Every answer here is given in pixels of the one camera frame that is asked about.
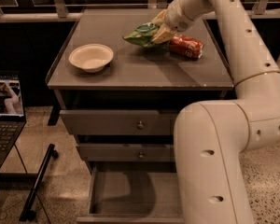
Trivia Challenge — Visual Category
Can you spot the middle grey drawer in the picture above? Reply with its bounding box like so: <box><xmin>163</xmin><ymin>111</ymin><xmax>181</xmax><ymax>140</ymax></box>
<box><xmin>77</xmin><ymin>144</ymin><xmax>175</xmax><ymax>162</ymax></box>

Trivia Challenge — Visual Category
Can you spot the grey drawer cabinet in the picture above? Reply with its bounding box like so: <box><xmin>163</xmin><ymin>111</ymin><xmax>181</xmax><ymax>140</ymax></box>
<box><xmin>45</xmin><ymin>8</ymin><xmax>236</xmax><ymax>224</ymax></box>

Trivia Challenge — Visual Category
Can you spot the green rice chip bag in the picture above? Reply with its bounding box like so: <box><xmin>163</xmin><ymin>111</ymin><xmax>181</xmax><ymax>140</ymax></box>
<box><xmin>122</xmin><ymin>22</ymin><xmax>163</xmax><ymax>48</ymax></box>

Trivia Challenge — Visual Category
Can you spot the black stand leg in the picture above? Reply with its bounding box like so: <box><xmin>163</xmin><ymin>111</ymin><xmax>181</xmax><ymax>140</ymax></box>
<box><xmin>19</xmin><ymin>144</ymin><xmax>58</xmax><ymax>221</ymax></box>

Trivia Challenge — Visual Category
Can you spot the crushed red soda can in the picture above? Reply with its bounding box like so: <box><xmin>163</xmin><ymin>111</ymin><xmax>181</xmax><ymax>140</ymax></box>
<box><xmin>169</xmin><ymin>35</ymin><xmax>203</xmax><ymax>60</ymax></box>

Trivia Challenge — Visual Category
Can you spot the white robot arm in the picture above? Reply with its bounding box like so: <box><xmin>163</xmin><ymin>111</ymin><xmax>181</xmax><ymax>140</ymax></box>
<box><xmin>152</xmin><ymin>0</ymin><xmax>280</xmax><ymax>224</ymax></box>

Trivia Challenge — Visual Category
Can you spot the black laptop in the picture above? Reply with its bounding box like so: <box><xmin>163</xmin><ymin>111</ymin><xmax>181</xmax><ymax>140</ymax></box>
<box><xmin>0</xmin><ymin>71</ymin><xmax>26</xmax><ymax>168</ymax></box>

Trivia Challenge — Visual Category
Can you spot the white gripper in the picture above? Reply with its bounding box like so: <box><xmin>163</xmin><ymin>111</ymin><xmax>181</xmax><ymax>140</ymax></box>
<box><xmin>151</xmin><ymin>0</ymin><xmax>194</xmax><ymax>44</ymax></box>

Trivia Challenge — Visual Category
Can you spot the white paper bowl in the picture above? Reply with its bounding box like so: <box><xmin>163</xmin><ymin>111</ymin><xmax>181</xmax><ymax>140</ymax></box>
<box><xmin>68</xmin><ymin>44</ymin><xmax>114</xmax><ymax>73</ymax></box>

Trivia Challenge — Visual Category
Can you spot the top grey drawer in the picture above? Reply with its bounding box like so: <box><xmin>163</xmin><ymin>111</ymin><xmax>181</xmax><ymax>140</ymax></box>
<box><xmin>60</xmin><ymin>109</ymin><xmax>176</xmax><ymax>135</ymax></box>

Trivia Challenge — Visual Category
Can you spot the bottom grey open drawer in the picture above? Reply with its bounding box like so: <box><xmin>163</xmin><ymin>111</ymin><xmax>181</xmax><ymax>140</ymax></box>
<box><xmin>77</xmin><ymin>166</ymin><xmax>184</xmax><ymax>224</ymax></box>

